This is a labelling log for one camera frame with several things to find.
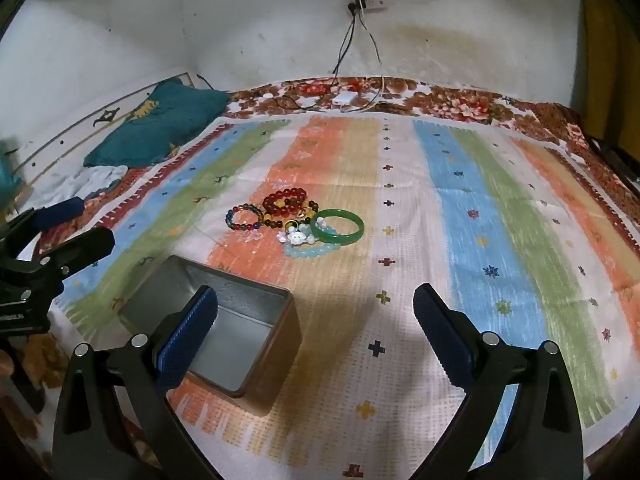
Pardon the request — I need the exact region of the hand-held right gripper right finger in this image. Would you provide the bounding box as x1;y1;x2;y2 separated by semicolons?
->
412;283;586;480

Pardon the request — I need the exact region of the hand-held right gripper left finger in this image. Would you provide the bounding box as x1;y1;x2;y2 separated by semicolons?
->
52;285;221;480

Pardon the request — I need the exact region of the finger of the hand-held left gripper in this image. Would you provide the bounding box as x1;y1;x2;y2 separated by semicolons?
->
0;197;85;261
15;226;116;284

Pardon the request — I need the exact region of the metal tin box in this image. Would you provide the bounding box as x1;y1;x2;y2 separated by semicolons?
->
118;254;302;401

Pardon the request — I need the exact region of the multicolour bead bracelet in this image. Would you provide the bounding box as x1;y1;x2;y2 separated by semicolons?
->
225;202;266;233

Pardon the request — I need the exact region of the green jade bangle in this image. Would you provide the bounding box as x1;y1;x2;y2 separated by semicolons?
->
310;208;365;246

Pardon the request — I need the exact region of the light blue bead bracelet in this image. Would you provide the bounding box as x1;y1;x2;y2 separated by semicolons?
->
282;240;343;261

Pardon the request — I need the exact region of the white flower bracelet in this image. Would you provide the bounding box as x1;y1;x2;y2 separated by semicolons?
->
285;225;313;247

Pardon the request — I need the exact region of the red bead bracelet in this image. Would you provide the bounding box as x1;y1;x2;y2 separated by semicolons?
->
262;186;308;217

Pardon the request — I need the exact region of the yellow and brown bead bracelet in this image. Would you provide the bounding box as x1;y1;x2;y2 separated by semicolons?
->
270;199;321;233

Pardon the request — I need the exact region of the white crumpled cloth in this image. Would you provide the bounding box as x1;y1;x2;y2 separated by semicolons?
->
22;165;128;211

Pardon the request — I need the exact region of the teal cloth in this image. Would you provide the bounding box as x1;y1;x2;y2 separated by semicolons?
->
0;137;25;208

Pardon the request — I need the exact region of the teal pillow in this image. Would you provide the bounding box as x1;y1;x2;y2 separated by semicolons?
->
82;81;232;168

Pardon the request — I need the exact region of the striped colourful mat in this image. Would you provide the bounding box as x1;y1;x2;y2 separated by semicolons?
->
52;112;640;480

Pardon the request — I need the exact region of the yellow panel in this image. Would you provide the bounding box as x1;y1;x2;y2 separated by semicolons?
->
575;0;640;136

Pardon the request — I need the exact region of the thin charger cable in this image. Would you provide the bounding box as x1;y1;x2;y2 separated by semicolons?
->
350;10;387;112

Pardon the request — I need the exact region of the black cable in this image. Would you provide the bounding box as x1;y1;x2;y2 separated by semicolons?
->
272;7;361;111

